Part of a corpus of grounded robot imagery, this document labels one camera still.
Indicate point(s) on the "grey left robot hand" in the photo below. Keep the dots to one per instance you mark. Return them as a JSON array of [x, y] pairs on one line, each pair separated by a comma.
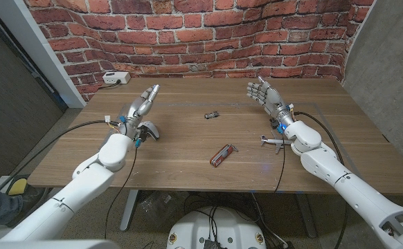
[[137, 110]]

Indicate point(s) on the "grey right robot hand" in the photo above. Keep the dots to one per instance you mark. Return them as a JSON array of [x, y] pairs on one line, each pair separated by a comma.
[[269, 97]]

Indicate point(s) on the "white black game controller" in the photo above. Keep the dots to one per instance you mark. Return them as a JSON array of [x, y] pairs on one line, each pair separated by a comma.
[[152, 129]]

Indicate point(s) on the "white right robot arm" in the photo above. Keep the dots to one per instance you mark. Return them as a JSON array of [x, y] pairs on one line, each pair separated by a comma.
[[360, 193]]

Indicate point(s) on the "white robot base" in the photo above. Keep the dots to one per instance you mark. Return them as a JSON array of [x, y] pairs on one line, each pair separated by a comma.
[[222, 224]]

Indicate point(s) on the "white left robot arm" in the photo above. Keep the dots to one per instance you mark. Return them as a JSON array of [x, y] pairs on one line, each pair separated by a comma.
[[83, 183]]

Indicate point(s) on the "red folding multi-tool screwdriver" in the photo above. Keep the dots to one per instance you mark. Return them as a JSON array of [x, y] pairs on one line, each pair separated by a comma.
[[220, 155]]

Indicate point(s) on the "white power strip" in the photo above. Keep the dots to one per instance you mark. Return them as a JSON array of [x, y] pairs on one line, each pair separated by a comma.
[[116, 77]]

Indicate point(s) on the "white toy airplane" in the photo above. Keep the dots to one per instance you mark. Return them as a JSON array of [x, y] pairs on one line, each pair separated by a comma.
[[272, 141]]

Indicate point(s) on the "red brick printed backdrop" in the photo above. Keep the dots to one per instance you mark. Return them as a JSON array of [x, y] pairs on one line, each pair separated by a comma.
[[201, 34]]

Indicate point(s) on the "clear plastic bag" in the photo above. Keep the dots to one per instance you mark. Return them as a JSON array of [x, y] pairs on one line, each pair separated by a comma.
[[160, 205]]

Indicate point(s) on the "grey table leg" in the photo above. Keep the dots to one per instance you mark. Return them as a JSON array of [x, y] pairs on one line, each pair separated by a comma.
[[129, 211], [306, 216]]

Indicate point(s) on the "white yellow foot pedal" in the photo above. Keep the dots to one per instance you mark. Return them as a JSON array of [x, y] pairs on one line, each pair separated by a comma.
[[16, 186]]

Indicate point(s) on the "white robot torso edge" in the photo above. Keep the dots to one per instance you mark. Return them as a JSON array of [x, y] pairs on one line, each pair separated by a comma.
[[49, 245]]

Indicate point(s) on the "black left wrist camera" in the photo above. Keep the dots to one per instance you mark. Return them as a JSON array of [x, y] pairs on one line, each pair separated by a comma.
[[142, 136]]

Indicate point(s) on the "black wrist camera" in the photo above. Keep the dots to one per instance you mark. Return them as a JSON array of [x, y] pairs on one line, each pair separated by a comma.
[[277, 125], [142, 136]]

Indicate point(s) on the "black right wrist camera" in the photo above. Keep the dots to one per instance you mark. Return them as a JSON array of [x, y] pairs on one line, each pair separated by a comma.
[[277, 125]]

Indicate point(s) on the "white door frame post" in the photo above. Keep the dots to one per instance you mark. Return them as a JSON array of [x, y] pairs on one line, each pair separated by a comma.
[[38, 52]]

